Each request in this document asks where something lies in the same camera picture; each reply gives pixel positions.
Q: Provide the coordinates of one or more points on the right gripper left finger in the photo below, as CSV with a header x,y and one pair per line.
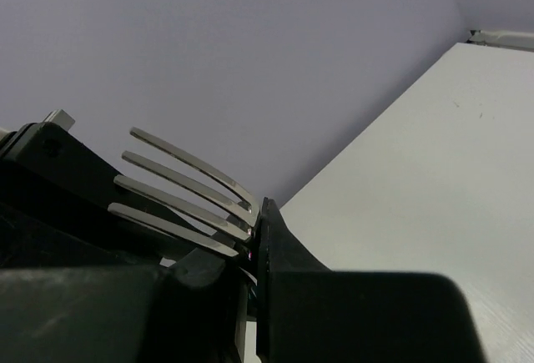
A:
x,y
96,309

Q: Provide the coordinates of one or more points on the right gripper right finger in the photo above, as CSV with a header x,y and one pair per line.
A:
x,y
309,313

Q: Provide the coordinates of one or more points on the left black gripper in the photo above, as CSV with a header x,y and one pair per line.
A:
x,y
55,194

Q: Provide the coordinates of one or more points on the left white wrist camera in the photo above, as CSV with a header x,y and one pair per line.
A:
x,y
60,118

